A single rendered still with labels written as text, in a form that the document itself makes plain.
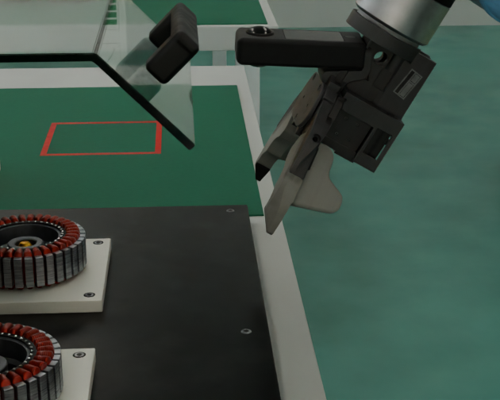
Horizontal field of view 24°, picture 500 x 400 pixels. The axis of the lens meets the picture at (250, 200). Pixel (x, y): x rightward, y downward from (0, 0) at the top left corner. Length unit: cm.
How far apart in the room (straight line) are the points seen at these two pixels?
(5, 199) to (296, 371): 54
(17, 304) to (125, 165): 49
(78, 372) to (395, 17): 40
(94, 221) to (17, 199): 17
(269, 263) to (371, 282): 183
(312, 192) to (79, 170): 53
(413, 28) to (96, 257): 37
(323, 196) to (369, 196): 263
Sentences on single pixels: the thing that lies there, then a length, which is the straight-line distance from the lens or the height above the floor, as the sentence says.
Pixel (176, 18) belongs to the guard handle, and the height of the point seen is 106.
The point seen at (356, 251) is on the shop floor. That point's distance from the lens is 321.
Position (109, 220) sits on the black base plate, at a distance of 125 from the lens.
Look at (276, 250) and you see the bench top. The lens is 122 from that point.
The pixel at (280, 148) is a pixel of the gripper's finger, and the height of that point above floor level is 88.
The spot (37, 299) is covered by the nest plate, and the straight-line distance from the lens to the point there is 104.
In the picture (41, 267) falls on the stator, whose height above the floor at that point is 80.
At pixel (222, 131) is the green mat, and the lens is 164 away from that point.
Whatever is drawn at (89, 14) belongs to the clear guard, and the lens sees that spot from 80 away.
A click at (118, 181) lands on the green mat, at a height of 75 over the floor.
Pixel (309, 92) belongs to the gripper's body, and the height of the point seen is 95.
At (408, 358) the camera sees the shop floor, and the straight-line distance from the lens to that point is 265.
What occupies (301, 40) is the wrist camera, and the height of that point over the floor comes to 100.
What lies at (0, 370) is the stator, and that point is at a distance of 87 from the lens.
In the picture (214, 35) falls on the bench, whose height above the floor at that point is 73.
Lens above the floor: 121
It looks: 20 degrees down
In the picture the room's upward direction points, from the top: straight up
